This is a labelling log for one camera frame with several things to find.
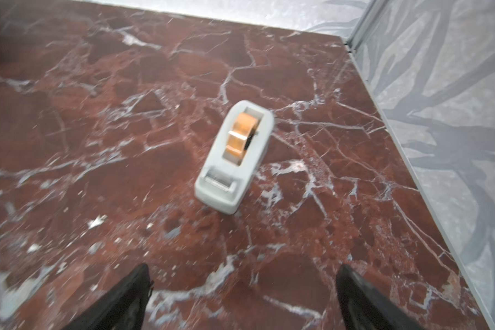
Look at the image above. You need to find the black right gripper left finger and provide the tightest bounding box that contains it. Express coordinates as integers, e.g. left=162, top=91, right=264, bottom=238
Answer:
left=64, top=263, right=153, bottom=330

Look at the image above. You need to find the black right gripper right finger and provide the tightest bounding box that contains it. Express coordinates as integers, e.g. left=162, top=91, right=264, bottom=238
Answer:
left=335, top=264, right=422, bottom=330

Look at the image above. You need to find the grey tape dispenser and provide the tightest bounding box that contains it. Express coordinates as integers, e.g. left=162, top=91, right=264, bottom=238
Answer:
left=195, top=100, right=275, bottom=215

